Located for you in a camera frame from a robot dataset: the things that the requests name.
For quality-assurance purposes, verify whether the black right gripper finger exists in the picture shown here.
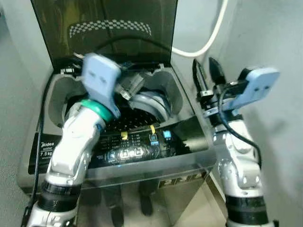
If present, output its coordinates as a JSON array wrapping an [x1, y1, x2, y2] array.
[[192, 59, 209, 94], [209, 57, 227, 88]]

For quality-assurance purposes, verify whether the grey top-load washing machine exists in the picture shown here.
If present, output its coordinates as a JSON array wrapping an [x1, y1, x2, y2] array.
[[17, 64, 219, 227]]

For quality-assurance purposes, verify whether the perforated steel washer drum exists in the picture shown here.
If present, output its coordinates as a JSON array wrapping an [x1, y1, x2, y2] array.
[[63, 91, 172, 134]]

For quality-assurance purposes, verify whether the dark tinted washer lid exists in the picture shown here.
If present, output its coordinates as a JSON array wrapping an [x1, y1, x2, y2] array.
[[31, 0, 178, 72]]

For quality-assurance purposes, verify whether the black washer control panel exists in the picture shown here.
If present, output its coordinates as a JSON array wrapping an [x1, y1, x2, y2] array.
[[27, 115, 210, 176]]

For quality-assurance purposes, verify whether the black printed washer label plate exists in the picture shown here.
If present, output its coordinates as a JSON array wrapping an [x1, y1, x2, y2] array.
[[158, 172, 209, 188]]

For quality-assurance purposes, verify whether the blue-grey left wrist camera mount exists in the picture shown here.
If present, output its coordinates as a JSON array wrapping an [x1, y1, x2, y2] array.
[[80, 53, 123, 117]]

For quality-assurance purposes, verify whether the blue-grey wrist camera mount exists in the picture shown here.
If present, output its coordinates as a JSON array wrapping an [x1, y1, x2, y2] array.
[[80, 53, 123, 117], [231, 66, 281, 111]]

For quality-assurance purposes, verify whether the white hose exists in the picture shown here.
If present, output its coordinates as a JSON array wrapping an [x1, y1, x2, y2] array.
[[171, 0, 229, 58]]

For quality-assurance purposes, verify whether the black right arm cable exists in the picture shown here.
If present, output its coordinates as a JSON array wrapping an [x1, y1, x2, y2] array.
[[219, 84, 263, 167]]

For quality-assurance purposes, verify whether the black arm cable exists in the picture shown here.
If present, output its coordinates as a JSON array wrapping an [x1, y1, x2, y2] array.
[[219, 84, 263, 167], [21, 56, 83, 227]]

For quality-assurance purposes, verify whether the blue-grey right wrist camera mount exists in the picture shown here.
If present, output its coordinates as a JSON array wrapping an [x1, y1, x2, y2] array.
[[231, 66, 281, 111]]

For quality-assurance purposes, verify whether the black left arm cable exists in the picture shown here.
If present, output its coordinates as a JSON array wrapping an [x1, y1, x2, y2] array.
[[21, 56, 83, 227]]

